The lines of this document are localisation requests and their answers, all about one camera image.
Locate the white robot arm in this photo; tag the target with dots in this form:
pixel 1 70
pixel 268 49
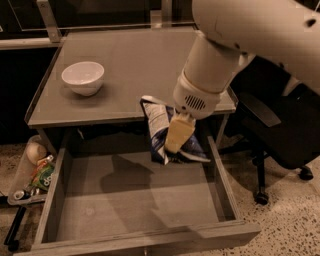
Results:
pixel 230 34

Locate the white ceramic bowl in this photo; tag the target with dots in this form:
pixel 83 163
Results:
pixel 84 78

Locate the black stand leg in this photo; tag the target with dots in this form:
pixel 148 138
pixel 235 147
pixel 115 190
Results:
pixel 10 241

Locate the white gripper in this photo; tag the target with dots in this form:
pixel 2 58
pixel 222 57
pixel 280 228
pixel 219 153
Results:
pixel 192 98

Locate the metal can in bin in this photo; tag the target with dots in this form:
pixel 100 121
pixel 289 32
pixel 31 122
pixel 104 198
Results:
pixel 21 195

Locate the blue chip bag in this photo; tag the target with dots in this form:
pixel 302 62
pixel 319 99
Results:
pixel 159 115

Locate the beige round object in bin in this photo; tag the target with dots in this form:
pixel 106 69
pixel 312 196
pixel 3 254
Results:
pixel 35 152

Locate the grey cabinet with table top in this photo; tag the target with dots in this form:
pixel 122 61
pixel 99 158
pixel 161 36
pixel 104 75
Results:
pixel 137 62

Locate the open grey top drawer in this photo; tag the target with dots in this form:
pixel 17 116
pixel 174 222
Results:
pixel 108 198

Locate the grey metal railing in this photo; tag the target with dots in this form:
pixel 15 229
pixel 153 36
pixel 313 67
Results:
pixel 28 24

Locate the black office chair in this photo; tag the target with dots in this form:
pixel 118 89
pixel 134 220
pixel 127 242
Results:
pixel 273 122

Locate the green snack bag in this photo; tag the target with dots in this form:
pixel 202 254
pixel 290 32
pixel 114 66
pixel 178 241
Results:
pixel 42 176

